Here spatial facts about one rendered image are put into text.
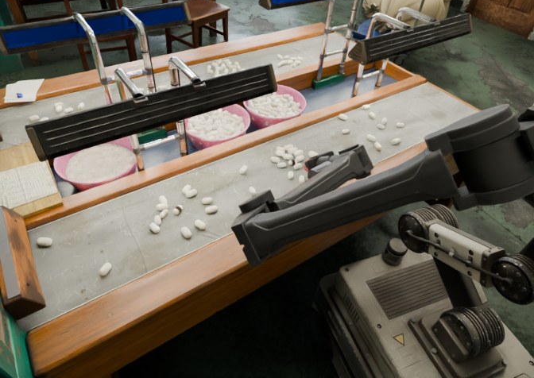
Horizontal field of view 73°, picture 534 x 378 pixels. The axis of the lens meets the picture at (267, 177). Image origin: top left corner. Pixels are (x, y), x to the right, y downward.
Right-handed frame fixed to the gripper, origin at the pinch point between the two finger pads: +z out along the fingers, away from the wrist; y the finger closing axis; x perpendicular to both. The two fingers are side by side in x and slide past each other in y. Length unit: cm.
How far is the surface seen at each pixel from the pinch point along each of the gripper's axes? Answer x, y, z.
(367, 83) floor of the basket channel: -20, -81, 44
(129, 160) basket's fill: -20, 44, 37
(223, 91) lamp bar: -28.6, 21.9, -7.2
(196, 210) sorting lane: 1.0, 35.1, 10.8
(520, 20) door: -35, -449, 141
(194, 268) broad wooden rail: 11.7, 45.0, -5.4
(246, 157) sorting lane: -7.8, 8.9, 21.0
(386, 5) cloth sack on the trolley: -89, -258, 165
